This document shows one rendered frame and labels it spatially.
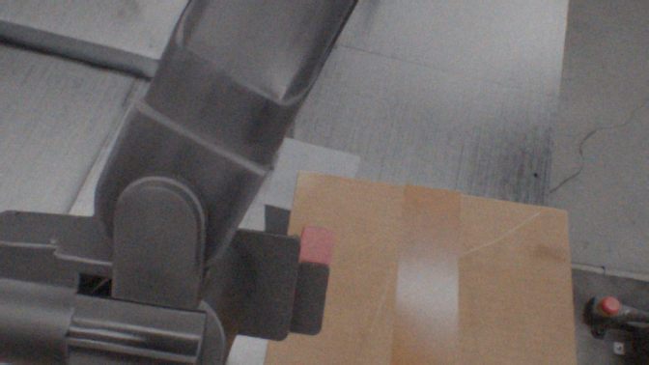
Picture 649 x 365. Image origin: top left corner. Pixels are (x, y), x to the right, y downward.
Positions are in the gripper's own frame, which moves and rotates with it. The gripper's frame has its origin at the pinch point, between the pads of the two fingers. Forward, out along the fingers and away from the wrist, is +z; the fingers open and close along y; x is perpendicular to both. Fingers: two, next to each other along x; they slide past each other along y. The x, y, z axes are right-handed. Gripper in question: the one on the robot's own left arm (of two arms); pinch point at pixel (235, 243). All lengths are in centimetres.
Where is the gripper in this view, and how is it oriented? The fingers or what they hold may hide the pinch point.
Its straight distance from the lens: 50.1
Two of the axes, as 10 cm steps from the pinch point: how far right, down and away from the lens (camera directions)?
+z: 0.4, -1.5, 9.9
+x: -1.4, 9.8, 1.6
